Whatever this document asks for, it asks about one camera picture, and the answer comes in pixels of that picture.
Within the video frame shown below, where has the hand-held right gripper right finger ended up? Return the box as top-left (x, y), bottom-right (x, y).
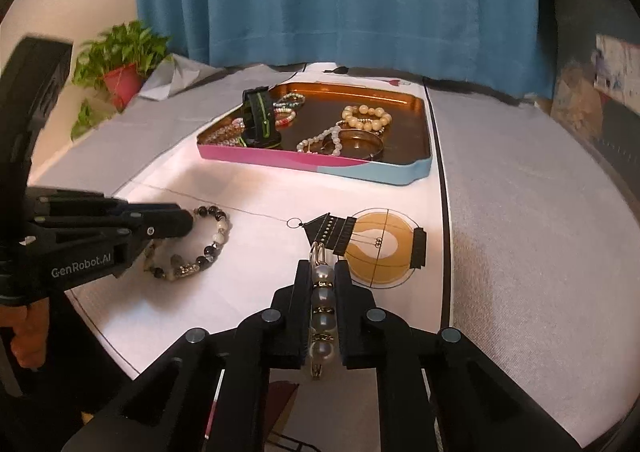
top-left (333, 259), bottom-right (582, 452)

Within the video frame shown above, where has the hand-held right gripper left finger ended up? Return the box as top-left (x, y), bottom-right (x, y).
top-left (60, 259), bottom-right (315, 452)

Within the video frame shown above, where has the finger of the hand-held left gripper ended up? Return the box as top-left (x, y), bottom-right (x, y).
top-left (117, 237), bottom-right (156, 278)
top-left (127, 202), bottom-right (194, 240)

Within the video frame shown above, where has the pearl and gold bracelet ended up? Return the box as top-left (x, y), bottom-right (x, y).
top-left (307, 242), bottom-right (337, 379)

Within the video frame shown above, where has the black and white bead bracelet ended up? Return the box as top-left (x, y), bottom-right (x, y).
top-left (142, 204), bottom-right (232, 283)

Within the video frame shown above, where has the clear crystal bead bracelet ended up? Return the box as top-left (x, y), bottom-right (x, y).
top-left (202, 117), bottom-right (249, 148)

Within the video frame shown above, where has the pink and blue tin tray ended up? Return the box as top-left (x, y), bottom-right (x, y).
top-left (196, 81), bottom-right (433, 187)

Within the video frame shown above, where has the clear round bead bracelet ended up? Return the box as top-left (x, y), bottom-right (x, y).
top-left (296, 126), bottom-right (345, 157)

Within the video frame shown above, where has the green and pink flower bracelet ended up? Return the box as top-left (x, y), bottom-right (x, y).
top-left (272, 91), bottom-right (307, 114)

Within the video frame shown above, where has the large yellow bead bracelet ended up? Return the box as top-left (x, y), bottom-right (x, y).
top-left (336, 104), bottom-right (394, 134)

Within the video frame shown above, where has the person's left hand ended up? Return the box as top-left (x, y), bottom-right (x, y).
top-left (9, 294), bottom-right (52, 373)

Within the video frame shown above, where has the white printed cloth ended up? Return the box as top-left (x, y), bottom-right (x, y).
top-left (65, 63), bottom-right (451, 452)

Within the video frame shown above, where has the black and green watch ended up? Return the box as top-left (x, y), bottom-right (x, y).
top-left (241, 87), bottom-right (284, 150)

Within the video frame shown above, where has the potted green plant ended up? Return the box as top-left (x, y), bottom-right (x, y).
top-left (70, 21), bottom-right (173, 142)

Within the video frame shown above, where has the gold bangle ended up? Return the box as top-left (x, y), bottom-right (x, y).
top-left (336, 129), bottom-right (386, 161)

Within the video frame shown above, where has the person's dark clothing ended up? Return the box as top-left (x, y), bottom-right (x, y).
top-left (0, 292), bottom-right (142, 452)

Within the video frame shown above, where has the grey textured cloth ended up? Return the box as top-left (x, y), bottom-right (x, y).
top-left (27, 63), bottom-right (640, 448)

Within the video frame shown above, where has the blue curtain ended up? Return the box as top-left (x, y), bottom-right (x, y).
top-left (134, 0), bottom-right (556, 98)

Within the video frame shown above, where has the wall poster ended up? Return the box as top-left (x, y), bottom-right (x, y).
top-left (594, 33), bottom-right (640, 99)

